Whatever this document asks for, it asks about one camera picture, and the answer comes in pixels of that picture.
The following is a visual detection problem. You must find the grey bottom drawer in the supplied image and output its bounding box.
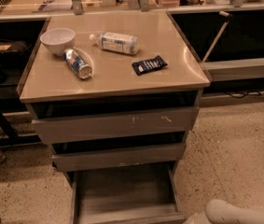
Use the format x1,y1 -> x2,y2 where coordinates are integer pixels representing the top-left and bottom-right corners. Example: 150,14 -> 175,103
69,163 -> 187,224

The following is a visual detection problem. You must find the grey drawer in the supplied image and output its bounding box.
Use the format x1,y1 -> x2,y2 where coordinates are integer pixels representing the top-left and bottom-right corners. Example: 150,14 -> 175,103
32,106 -> 199,144
69,163 -> 187,224
52,143 -> 186,172

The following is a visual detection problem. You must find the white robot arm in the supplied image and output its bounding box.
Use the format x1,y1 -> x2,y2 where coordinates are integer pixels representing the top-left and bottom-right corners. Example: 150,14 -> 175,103
183,200 -> 264,224

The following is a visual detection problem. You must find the grey top drawer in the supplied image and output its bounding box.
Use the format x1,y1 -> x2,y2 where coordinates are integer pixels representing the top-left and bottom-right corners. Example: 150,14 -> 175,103
32,106 -> 199,144

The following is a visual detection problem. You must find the grey middle drawer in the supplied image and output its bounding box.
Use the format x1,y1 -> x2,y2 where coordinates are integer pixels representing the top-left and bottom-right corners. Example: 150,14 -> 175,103
52,143 -> 186,172

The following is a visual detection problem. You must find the grey drawer cabinet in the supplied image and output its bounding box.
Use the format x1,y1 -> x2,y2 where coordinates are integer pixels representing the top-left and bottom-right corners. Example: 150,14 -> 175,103
16,10 -> 213,185

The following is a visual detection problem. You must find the dark blue snack packet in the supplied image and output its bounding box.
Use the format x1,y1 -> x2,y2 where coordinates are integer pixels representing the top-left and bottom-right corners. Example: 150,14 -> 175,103
132,55 -> 168,76

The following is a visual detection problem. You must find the clear plastic water bottle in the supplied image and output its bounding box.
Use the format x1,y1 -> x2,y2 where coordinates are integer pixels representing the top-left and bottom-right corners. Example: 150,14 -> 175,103
90,31 -> 138,55

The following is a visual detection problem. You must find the blue white soda can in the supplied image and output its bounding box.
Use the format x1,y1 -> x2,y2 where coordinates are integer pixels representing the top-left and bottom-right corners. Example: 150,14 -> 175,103
63,49 -> 92,79

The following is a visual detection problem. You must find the white bowl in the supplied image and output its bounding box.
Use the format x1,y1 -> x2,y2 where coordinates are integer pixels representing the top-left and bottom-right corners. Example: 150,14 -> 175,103
40,28 -> 76,56

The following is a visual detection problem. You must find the black cable on floor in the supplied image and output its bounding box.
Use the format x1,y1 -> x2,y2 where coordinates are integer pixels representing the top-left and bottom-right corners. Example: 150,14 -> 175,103
224,91 -> 262,99

